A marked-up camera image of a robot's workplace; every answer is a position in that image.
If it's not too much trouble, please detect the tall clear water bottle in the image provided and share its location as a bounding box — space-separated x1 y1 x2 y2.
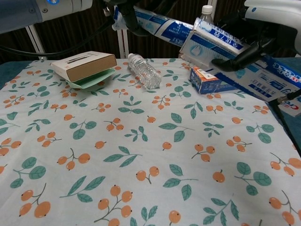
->
201 4 214 25

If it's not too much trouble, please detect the blue white toothpaste tube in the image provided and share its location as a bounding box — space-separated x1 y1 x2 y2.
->
111 6 196 46

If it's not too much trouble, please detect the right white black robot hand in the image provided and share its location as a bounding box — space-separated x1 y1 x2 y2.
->
211 0 301 73

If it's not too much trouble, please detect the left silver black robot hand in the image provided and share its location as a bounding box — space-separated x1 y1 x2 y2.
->
101 0 151 37

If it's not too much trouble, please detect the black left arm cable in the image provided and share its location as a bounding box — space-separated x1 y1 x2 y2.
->
0 14 116 56

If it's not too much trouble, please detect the green paper sheet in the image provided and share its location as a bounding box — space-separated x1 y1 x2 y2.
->
64 67 116 90

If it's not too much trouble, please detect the white frame post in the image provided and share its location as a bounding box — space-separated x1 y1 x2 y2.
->
112 25 129 59
24 24 49 61

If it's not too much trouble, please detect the blue white toothpaste box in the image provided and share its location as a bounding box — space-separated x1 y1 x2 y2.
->
179 17 301 118

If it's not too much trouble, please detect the small clear water bottle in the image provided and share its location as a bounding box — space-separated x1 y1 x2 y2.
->
127 53 162 89

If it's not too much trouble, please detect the white and brown flat box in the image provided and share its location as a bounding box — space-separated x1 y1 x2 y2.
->
51 50 118 81

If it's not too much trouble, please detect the orange blue cracker box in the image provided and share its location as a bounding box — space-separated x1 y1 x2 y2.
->
190 66 239 95

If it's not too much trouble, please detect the floral orange berry tablecloth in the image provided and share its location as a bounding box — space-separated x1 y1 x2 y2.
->
0 57 301 226

